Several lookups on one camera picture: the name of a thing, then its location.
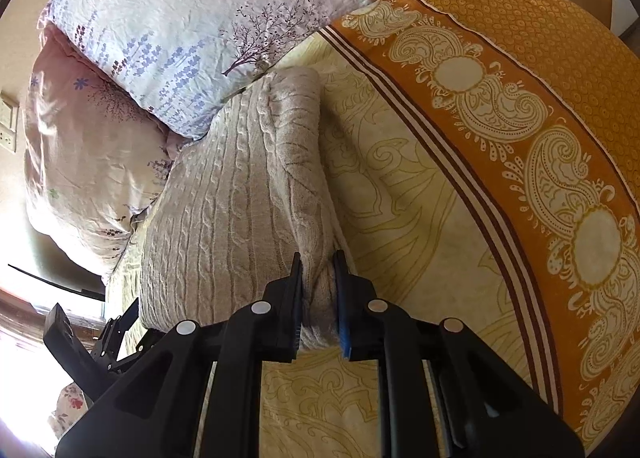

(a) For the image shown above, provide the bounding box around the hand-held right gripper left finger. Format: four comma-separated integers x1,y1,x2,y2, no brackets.
55,252,307,458

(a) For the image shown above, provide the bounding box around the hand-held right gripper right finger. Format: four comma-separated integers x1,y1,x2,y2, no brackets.
332,249,587,458

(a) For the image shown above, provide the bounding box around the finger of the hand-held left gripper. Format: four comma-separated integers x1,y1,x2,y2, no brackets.
92,297,167,370
42,302,114,397

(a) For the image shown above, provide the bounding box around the beige cable-knit sweater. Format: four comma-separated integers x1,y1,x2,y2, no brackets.
139,65,362,355

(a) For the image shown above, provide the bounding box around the wooden nightstand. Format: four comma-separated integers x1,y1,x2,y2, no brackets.
0,262,108,339

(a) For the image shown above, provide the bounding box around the yellow orange patterned bed sheet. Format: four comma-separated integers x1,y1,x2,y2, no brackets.
104,0,640,458

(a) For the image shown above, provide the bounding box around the floral print pillow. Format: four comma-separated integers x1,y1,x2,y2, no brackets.
47,0,457,141
24,23,188,281

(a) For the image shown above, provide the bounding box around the white wall socket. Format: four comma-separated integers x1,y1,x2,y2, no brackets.
0,93,20,155

